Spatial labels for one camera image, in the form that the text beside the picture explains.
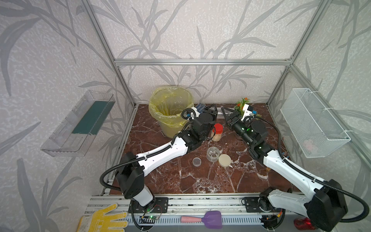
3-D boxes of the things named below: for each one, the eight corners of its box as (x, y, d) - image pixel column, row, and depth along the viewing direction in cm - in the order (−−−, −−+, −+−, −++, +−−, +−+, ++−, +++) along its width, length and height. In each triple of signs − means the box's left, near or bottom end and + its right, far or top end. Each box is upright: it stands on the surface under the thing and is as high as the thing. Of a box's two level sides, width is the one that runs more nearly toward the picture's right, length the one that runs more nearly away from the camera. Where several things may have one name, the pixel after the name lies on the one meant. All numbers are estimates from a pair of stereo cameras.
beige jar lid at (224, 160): (219, 166, 89) (219, 165, 87) (217, 155, 94) (218, 153, 92) (231, 167, 89) (232, 165, 87) (229, 155, 94) (230, 153, 92)
